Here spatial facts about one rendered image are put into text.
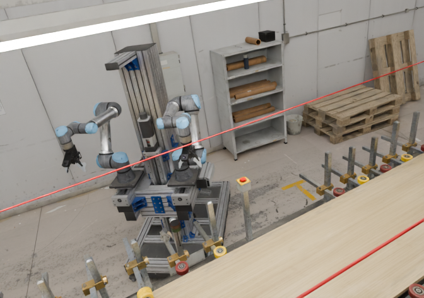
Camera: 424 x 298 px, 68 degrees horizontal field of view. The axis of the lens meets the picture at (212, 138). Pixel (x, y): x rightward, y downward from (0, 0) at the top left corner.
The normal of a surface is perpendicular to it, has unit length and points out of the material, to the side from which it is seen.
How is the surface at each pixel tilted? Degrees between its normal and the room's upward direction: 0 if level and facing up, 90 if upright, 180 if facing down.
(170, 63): 90
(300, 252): 0
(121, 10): 61
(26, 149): 90
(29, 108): 90
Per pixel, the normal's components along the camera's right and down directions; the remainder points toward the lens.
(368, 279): -0.14, -0.88
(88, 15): 0.33, -0.13
